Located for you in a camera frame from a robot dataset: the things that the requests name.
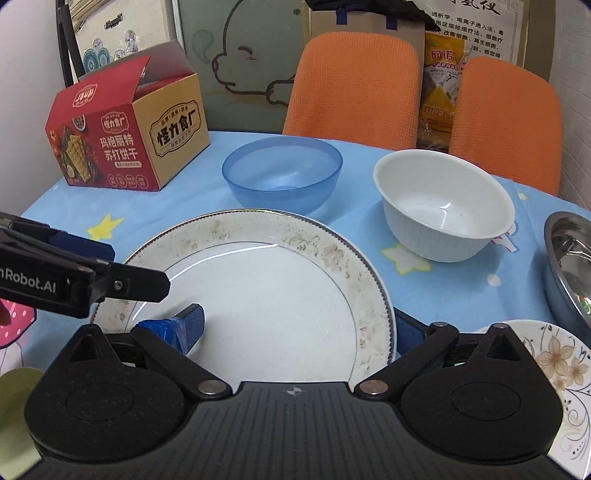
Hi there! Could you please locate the green plastic plate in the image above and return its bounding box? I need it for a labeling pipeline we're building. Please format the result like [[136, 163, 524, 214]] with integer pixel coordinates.
[[0, 367, 43, 480]]

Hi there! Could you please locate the white gold-rimmed plate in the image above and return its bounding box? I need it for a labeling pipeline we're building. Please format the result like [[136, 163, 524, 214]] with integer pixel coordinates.
[[92, 210, 396, 387]]

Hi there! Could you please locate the blue translucent bowl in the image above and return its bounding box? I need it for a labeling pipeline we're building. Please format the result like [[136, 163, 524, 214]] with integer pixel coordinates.
[[221, 136, 344, 215]]

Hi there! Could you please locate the right orange chair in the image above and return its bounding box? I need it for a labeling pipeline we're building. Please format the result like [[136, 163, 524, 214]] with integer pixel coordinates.
[[449, 56, 563, 196]]

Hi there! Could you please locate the white chinese text poster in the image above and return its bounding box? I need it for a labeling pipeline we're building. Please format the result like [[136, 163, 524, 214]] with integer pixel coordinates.
[[415, 0, 530, 67]]

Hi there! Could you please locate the yellow snack bag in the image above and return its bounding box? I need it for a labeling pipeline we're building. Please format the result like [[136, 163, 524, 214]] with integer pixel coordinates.
[[418, 32, 472, 151]]

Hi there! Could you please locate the orange chair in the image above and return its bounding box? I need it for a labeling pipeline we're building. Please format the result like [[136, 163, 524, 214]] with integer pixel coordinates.
[[449, 56, 563, 196], [283, 32, 422, 150]]

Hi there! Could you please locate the blue cartoon pig tablecloth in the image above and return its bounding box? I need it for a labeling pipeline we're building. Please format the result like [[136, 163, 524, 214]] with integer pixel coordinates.
[[26, 133, 577, 385]]

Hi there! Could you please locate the red cracker box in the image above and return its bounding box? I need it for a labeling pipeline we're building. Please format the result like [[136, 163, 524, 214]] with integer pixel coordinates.
[[45, 41, 209, 191]]

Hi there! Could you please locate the white floral plate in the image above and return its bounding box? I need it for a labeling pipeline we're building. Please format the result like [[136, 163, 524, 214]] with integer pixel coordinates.
[[475, 318, 591, 474]]

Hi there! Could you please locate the brown cardboard box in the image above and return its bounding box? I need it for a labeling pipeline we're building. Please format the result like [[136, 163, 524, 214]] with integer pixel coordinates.
[[303, 6, 425, 62]]

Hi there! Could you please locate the frosted glass panel with cartoon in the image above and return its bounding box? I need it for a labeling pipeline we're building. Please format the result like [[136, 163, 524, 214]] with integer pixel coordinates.
[[174, 0, 304, 133]]

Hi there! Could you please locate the white ribbed bowl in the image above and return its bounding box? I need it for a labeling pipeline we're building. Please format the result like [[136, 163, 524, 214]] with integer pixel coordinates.
[[373, 149, 515, 263]]

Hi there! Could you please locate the stainless steel bowl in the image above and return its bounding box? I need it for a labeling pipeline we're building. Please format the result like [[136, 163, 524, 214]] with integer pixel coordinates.
[[544, 211, 591, 346]]

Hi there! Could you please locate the black folding stand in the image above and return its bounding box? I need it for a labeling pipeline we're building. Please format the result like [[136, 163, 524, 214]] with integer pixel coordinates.
[[55, 0, 85, 87]]

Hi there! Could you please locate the left orange chair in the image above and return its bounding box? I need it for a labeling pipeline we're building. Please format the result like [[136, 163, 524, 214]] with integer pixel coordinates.
[[283, 32, 422, 150]]

